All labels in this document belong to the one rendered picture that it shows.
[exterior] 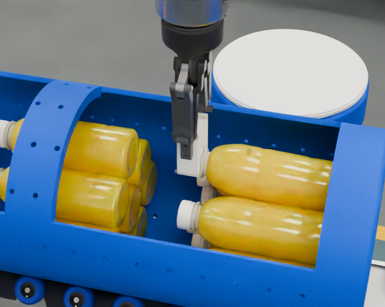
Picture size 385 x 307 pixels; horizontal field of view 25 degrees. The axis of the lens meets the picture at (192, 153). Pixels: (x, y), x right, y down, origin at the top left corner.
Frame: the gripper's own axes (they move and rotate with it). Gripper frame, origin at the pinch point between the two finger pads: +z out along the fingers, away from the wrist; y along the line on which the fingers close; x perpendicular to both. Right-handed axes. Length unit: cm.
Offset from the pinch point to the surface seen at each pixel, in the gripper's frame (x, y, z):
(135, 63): 69, 185, 118
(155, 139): 9.0, 12.6, 10.7
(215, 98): 4.7, 35.5, 18.5
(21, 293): 22.6, -12.0, 22.9
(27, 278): 21.9, -10.6, 21.0
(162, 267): 0.1, -15.0, 8.3
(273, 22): 23, 228, 118
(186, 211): -0.8, -6.8, 5.8
